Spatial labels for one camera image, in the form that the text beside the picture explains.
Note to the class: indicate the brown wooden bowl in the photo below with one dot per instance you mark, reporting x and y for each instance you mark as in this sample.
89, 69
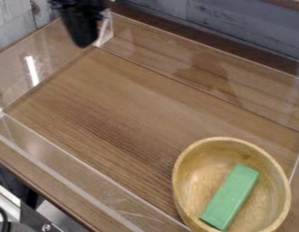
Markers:
198, 173

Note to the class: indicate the green rectangular block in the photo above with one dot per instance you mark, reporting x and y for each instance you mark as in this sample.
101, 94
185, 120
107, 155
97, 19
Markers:
229, 197

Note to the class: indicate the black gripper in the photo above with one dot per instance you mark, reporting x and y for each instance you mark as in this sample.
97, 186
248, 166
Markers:
79, 16

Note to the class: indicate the clear acrylic corner bracket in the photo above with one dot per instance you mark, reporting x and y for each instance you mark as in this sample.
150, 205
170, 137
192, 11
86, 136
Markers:
105, 29

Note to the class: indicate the black metal mount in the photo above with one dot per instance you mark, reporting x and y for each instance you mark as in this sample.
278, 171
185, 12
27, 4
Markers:
35, 220

